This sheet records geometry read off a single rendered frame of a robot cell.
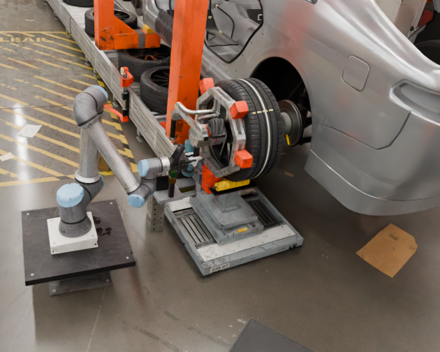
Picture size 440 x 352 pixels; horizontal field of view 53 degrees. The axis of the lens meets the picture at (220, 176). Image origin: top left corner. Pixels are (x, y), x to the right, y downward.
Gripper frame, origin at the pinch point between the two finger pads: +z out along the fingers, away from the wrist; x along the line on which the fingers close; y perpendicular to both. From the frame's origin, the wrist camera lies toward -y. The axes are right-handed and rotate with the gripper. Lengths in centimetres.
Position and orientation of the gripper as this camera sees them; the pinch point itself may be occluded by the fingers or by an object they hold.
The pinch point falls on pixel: (198, 155)
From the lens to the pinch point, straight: 266.3
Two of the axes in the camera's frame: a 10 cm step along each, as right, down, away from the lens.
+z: 8.7, -1.7, 4.6
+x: 4.7, 5.6, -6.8
